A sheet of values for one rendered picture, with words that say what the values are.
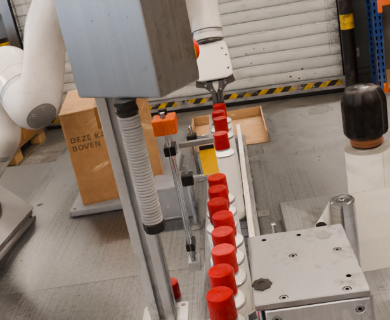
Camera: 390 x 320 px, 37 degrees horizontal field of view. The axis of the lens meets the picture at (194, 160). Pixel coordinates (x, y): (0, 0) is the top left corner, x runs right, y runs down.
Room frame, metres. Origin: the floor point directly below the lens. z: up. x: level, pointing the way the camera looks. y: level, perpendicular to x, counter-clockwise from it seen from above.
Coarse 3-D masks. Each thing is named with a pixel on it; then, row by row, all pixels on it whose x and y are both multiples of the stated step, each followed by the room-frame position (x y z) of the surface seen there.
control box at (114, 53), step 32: (64, 0) 0.86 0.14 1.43; (96, 0) 0.82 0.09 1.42; (128, 0) 0.78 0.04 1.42; (160, 0) 0.80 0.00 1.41; (64, 32) 0.87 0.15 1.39; (96, 32) 0.83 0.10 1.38; (128, 32) 0.79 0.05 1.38; (160, 32) 0.79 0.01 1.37; (96, 64) 0.84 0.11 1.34; (128, 64) 0.80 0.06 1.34; (160, 64) 0.78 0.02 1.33; (192, 64) 0.83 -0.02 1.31; (96, 96) 0.85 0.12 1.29; (128, 96) 0.81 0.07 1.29; (160, 96) 0.77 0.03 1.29
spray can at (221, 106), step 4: (216, 104) 1.43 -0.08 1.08; (220, 104) 1.42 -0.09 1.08; (224, 104) 1.42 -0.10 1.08; (216, 108) 1.41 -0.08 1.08; (220, 108) 1.41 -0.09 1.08; (224, 108) 1.41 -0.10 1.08; (228, 120) 1.41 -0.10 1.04; (212, 124) 1.42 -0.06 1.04; (228, 124) 1.40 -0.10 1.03; (232, 124) 1.42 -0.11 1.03; (232, 128) 1.41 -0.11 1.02; (232, 132) 1.41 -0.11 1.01; (236, 148) 1.42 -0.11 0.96; (240, 172) 1.42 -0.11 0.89
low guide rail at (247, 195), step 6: (240, 132) 1.69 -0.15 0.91; (240, 138) 1.63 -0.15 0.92; (240, 144) 1.58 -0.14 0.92; (240, 150) 1.52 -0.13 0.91; (240, 156) 1.48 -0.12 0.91; (240, 162) 1.44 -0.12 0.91; (246, 174) 1.35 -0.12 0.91; (246, 180) 1.31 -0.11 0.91; (246, 186) 1.27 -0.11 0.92; (246, 192) 1.24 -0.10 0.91; (246, 198) 1.20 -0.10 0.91; (246, 204) 1.17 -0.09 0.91; (246, 210) 1.14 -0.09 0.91; (252, 222) 1.08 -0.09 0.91; (252, 228) 1.06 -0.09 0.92; (252, 234) 1.03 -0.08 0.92
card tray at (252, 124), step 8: (232, 112) 2.09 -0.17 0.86; (240, 112) 2.09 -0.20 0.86; (248, 112) 2.09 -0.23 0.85; (256, 112) 2.08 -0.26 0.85; (192, 120) 2.08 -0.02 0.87; (200, 120) 2.11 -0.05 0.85; (208, 120) 2.10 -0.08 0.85; (232, 120) 2.09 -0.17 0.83; (240, 120) 2.07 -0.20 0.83; (248, 120) 2.05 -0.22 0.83; (256, 120) 2.03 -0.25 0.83; (192, 128) 1.99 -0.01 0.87; (200, 128) 2.07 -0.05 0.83; (208, 128) 2.05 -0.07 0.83; (240, 128) 1.97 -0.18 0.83; (248, 128) 1.96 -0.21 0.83; (256, 128) 1.94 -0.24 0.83; (264, 128) 1.90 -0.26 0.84; (248, 136) 1.87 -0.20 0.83; (256, 136) 1.86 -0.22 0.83; (264, 136) 1.84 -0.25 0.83; (208, 144) 1.87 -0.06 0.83; (248, 144) 1.80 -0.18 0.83; (192, 152) 1.82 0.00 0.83
